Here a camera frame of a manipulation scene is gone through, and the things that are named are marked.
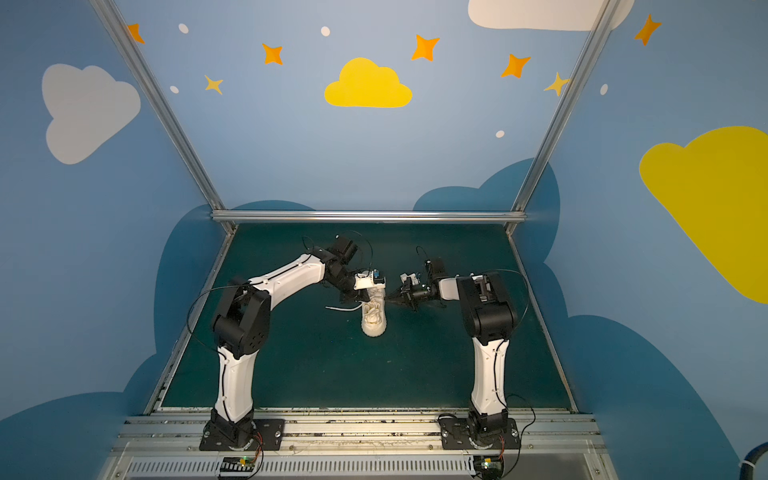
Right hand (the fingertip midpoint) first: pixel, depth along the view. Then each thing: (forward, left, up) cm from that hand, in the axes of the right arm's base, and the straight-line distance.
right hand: (387, 297), depth 95 cm
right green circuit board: (-42, -28, -8) cm, 51 cm away
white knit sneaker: (-8, +3, +4) cm, 10 cm away
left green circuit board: (-45, +32, -5) cm, 55 cm away
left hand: (+1, +7, +1) cm, 7 cm away
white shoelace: (-3, +13, -4) cm, 14 cm away
